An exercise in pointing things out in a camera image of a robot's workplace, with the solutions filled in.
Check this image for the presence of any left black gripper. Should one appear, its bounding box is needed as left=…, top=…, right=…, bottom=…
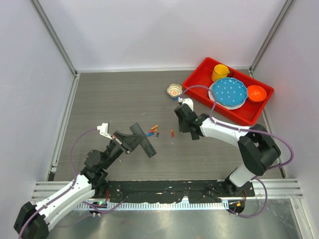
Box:
left=102, top=131, right=146, bottom=170

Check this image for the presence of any black remote control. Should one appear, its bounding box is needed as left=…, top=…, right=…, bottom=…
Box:
left=130, top=123, right=157, bottom=158

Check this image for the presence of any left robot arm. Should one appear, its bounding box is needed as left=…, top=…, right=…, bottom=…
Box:
left=13, top=124, right=147, bottom=239

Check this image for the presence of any small patterned bowl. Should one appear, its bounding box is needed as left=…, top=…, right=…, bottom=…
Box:
left=166, top=83, right=183, bottom=98

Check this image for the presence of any blue dotted plate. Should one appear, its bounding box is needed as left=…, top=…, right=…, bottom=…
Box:
left=211, top=77, right=248, bottom=107

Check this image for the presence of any yellow mug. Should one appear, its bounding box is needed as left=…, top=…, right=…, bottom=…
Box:
left=211, top=64, right=234, bottom=82

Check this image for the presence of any orange bowl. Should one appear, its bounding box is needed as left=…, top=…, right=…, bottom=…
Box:
left=247, top=85, right=267, bottom=103

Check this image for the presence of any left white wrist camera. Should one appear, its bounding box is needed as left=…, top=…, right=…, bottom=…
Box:
left=97, top=123, right=112, bottom=140

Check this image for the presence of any white cable duct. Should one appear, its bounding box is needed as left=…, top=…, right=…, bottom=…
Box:
left=74, top=201, right=230, bottom=211

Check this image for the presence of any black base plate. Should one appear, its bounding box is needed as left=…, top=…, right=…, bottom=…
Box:
left=106, top=180, right=255, bottom=204

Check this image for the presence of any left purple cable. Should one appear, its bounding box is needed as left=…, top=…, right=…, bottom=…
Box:
left=17, top=128, right=125, bottom=239

